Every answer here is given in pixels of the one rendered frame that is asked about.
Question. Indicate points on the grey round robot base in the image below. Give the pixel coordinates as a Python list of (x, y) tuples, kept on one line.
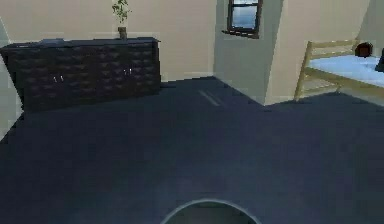
[(210, 213)]

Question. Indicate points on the dark framed window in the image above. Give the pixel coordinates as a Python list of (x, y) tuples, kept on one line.
[(244, 16)]

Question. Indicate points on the dark woven sideboard cabinet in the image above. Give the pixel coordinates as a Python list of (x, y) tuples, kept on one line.
[(86, 73)]

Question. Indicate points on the green house plant in pot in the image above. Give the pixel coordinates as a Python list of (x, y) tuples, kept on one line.
[(122, 20)]

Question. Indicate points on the dark flat object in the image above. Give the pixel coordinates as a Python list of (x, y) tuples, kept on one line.
[(52, 41)]

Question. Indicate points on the wooden bed with blue mattress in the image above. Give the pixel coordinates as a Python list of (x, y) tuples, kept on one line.
[(346, 70)]

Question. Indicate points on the dark brown round ball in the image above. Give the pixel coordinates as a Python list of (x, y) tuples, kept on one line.
[(363, 50)]

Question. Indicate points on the dark blue object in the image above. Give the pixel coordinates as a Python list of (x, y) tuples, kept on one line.
[(380, 62)]

